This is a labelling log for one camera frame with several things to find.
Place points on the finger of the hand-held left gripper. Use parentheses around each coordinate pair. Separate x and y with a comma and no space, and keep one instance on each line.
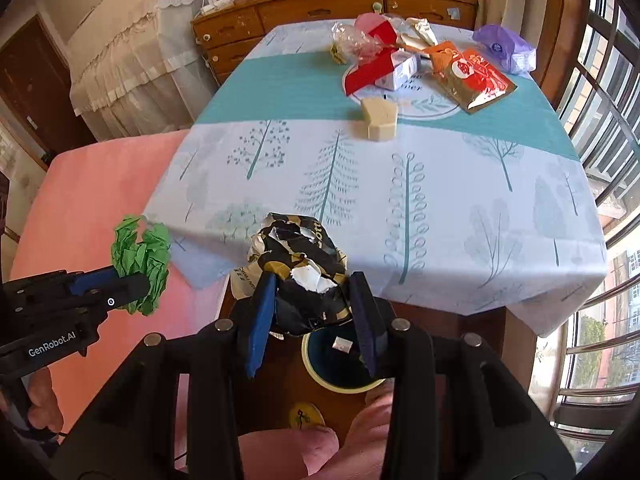
(125,287)
(92,279)

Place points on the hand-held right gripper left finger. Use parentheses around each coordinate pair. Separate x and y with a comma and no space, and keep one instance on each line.
(260,320)

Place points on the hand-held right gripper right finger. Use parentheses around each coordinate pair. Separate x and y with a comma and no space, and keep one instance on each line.
(367,330)

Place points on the green paper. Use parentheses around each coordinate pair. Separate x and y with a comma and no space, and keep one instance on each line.
(140,255)

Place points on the cream rimmed trash bin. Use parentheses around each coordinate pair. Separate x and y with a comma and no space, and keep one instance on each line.
(335,367)

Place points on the black gold wrapper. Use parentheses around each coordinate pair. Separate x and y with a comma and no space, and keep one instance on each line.
(295,260)

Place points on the red white box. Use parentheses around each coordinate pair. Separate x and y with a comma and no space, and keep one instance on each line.
(402,70)

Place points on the red gold packet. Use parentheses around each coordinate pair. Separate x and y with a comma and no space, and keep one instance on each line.
(475,80)

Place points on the orange packet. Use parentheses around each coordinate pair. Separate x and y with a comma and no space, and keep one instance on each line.
(442,55)

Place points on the person's left hand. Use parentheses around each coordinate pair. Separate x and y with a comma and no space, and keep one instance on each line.
(42,402)

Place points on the white paper scrap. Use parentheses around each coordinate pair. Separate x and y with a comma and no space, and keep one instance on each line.
(342,344)

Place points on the pink bed sheet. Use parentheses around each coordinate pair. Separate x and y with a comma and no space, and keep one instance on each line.
(90,200)

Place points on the person's right leg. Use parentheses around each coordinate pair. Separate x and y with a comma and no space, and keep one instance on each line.
(367,435)

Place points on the person's leg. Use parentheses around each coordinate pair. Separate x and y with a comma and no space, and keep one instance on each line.
(285,455)
(367,435)

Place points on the yellow left slipper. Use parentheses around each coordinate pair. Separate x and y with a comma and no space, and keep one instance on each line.
(305,415)

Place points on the tree print tablecloth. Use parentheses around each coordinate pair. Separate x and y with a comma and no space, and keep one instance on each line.
(350,195)

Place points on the person's left leg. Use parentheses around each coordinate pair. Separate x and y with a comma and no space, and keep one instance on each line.
(285,455)

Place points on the beige faceted box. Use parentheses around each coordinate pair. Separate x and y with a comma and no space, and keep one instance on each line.
(380,120)

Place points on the brown wooden door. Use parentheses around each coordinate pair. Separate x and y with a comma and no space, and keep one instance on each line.
(30,75)

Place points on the cream lace furniture cover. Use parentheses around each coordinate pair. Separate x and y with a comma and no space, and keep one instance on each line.
(130,60)

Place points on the crumpled yellow paper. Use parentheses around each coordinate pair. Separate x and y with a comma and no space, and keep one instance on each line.
(338,53)

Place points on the clear plastic bag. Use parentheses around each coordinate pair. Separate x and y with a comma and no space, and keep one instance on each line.
(350,37)

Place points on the white power strip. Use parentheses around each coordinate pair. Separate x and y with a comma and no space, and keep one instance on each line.
(217,2)

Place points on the crumpled cream wrapper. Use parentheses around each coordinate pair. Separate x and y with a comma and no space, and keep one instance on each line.
(420,30)

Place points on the pink wrapper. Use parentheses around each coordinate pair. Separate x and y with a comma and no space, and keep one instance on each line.
(367,21)

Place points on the wooden dresser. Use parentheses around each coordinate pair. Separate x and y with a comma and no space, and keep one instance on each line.
(310,10)

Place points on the purple tissue pack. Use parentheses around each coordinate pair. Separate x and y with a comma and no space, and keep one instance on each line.
(500,45)

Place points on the window with metal grille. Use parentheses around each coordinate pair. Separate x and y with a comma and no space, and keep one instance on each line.
(600,60)

